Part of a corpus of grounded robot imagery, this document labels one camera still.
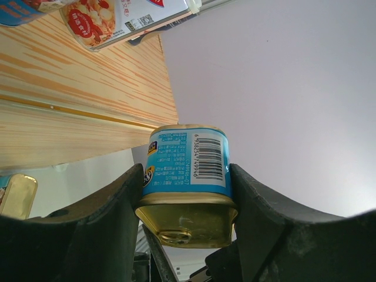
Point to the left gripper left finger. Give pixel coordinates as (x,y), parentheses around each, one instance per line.
(93,239)

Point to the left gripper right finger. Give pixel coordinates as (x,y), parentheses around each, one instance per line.
(280,239)

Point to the rectangular gold tin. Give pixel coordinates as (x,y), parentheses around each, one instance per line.
(187,198)
(17,195)

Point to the wooden cube shelf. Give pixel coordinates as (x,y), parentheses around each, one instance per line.
(61,103)

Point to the white lid can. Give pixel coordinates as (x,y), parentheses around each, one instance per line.
(99,24)

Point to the white lid can colourful label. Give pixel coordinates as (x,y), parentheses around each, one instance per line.
(19,12)

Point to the dark round tin can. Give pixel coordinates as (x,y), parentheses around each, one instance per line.
(158,31)

